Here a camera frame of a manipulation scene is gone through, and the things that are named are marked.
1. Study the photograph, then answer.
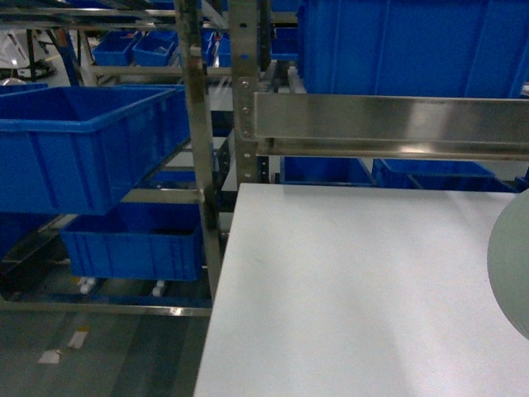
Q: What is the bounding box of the large blue plastic bin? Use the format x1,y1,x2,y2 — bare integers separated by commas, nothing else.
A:
298,1,528,98

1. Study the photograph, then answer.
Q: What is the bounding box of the stainless steel shelf rail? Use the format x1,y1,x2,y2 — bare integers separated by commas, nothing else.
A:
242,93,528,161

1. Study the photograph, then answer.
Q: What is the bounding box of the steel rack upright post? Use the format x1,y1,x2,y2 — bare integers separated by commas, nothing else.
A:
229,0,260,185

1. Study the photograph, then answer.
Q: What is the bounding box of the blue bin below rail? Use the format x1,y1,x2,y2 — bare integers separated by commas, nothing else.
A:
372,159,520,193
279,156,376,187

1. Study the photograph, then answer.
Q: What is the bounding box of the large blue bin left rack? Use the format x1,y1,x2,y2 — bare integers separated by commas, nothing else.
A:
1,85,190,215

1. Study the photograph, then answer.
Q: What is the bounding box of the blue bin below rail right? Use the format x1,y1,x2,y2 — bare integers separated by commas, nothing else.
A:
372,159,520,193

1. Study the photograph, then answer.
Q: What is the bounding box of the blue bin lower left rack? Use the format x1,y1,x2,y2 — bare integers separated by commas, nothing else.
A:
60,203,204,281

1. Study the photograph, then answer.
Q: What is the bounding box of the blue bin below rail centre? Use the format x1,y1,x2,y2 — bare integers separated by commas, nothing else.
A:
279,156,376,187

